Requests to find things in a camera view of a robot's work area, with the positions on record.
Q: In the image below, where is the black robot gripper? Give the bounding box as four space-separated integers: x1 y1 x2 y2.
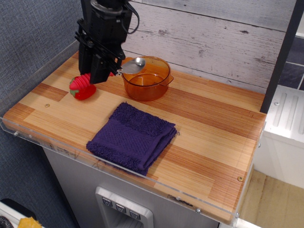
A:
76 0 132 84

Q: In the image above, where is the red handled metal spoon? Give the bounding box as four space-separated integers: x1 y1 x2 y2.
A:
70 57 146 90

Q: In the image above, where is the orange transparent measuring cup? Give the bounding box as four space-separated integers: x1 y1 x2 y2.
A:
121 56 174 101

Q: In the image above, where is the red toy strawberry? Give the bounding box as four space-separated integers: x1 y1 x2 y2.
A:
69 74 96 100

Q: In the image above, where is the purple folded towel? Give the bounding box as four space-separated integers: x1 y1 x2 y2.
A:
86 102 177 176

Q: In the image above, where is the silver toy fridge cabinet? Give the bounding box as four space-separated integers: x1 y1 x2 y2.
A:
44 149 219 228

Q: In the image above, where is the grey water dispenser panel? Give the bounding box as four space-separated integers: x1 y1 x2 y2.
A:
95 187 154 228

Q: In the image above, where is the black yellow object corner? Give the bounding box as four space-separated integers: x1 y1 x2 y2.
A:
0 198 43 228

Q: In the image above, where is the white toy sink counter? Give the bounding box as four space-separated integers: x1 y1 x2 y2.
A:
253 85 304 188

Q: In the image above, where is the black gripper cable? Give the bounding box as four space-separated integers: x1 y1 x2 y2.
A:
117 1 140 35

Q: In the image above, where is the black right frame post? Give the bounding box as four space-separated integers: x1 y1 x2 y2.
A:
260 0 304 114

